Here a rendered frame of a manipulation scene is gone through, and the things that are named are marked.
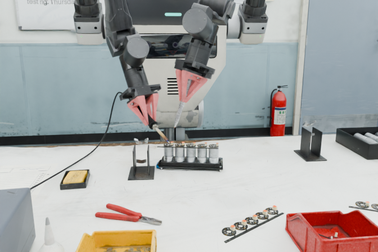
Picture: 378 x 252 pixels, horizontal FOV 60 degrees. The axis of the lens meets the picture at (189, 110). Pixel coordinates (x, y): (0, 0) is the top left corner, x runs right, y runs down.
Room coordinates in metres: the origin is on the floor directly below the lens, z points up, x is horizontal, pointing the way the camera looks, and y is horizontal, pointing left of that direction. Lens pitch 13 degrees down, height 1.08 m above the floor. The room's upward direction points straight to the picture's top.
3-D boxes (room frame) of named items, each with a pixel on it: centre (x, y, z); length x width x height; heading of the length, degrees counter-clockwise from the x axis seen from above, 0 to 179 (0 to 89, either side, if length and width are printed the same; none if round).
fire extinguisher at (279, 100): (3.37, -0.94, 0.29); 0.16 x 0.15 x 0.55; 97
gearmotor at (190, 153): (0.78, 0.00, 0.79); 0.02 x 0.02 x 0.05
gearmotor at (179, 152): (0.78, 0.02, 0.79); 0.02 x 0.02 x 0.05
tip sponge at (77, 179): (0.70, 0.26, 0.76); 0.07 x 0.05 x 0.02; 10
